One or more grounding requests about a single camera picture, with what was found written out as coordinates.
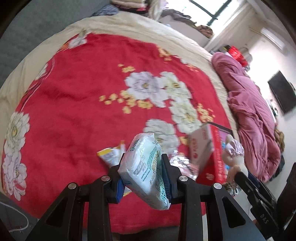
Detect pink bow plush bear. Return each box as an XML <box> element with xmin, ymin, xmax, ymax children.
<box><xmin>222</xmin><ymin>135</ymin><xmax>248</xmax><ymax>184</ymax></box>

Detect white green tissue pack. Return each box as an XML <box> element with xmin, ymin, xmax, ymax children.
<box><xmin>118</xmin><ymin>133</ymin><xmax>171</xmax><ymax>210</ymax></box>

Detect yellow white snack packet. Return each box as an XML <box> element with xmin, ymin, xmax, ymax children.
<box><xmin>97</xmin><ymin>140</ymin><xmax>126</xmax><ymax>168</ymax></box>

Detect clear bag pink item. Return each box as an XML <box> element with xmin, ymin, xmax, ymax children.
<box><xmin>170</xmin><ymin>151</ymin><xmax>199</xmax><ymax>180</ymax></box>

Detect red white cardboard box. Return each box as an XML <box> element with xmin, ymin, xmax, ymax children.
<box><xmin>189</xmin><ymin>123</ymin><xmax>226</xmax><ymax>186</ymax></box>

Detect brown clothes heap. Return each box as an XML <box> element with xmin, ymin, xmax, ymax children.
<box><xmin>274</xmin><ymin>128</ymin><xmax>285</xmax><ymax>153</ymax></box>

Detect pink quilted duvet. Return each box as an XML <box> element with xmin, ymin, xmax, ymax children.
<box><xmin>212</xmin><ymin>52</ymin><xmax>281</xmax><ymax>183</ymax></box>

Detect red floral blanket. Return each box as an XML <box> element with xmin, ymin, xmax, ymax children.
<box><xmin>1</xmin><ymin>32</ymin><xmax>232</xmax><ymax>235</ymax></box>

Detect red basket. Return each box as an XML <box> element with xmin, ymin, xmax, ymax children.
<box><xmin>227</xmin><ymin>46</ymin><xmax>248</xmax><ymax>67</ymax></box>

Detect clothes on window sill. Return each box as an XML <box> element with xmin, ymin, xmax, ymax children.
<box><xmin>161</xmin><ymin>9</ymin><xmax>214</xmax><ymax>39</ymax></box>

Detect beige bed sheet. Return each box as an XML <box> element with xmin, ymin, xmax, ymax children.
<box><xmin>0</xmin><ymin>10</ymin><xmax>239</xmax><ymax>163</ymax></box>

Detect folded clothes pile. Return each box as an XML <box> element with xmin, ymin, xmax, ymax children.
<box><xmin>91</xmin><ymin>0</ymin><xmax>149</xmax><ymax>16</ymax></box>

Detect grey quilted headboard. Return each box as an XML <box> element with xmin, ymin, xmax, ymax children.
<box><xmin>1</xmin><ymin>1</ymin><xmax>110</xmax><ymax>83</ymax></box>

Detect black wall television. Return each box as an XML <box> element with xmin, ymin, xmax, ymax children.
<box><xmin>268</xmin><ymin>71</ymin><xmax>295</xmax><ymax>114</ymax></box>

